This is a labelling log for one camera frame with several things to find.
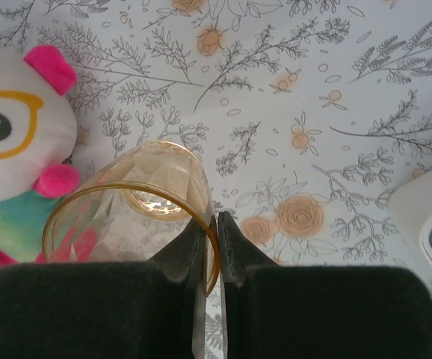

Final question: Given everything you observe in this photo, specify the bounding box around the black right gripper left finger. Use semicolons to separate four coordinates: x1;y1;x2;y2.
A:
0;220;208;359

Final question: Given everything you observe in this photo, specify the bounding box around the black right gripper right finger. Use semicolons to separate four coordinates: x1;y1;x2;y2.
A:
217;211;432;359

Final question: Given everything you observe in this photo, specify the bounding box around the pale amber faceted glass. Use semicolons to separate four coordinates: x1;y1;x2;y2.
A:
42;140;220;298

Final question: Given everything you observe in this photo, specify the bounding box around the plush toy with glasses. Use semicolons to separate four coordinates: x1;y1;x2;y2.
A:
0;44;81;291

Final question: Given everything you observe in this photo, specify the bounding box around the white and grey tissue box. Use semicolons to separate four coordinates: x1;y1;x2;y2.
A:
386;156;432;311

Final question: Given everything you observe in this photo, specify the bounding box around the floral print tablecloth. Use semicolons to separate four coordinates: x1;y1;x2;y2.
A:
0;0;432;359

